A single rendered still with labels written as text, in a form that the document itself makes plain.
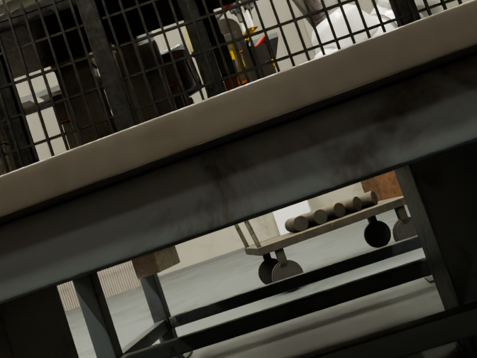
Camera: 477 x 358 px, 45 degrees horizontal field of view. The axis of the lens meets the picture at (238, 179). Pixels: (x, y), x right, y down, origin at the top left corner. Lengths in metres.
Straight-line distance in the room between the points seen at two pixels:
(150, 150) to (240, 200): 0.10
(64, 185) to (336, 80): 0.28
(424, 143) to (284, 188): 0.14
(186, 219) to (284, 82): 0.17
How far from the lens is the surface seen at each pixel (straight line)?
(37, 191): 0.60
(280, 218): 11.12
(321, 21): 1.55
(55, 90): 1.36
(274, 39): 2.08
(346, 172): 0.57
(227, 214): 0.58
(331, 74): 0.54
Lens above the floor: 0.58
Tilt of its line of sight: 4 degrees up
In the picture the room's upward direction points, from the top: 19 degrees counter-clockwise
